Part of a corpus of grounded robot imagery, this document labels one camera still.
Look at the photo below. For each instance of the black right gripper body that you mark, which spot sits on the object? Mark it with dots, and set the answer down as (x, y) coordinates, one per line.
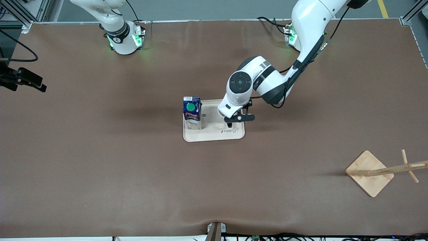
(12, 77)

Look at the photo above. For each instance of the blue milk carton green cap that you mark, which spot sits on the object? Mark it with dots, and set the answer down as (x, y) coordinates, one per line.
(192, 112)

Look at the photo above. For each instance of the wooden cup rack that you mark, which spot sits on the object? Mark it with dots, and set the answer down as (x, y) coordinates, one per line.
(367, 174)

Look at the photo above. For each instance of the beige plastic tray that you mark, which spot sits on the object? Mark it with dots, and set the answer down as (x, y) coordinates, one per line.
(210, 132)

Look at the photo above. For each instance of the aluminium frame profile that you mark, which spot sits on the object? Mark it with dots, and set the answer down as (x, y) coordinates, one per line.
(414, 13)
(20, 13)

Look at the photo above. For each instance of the grey metal table bracket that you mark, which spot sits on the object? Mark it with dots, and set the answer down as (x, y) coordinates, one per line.
(215, 231)

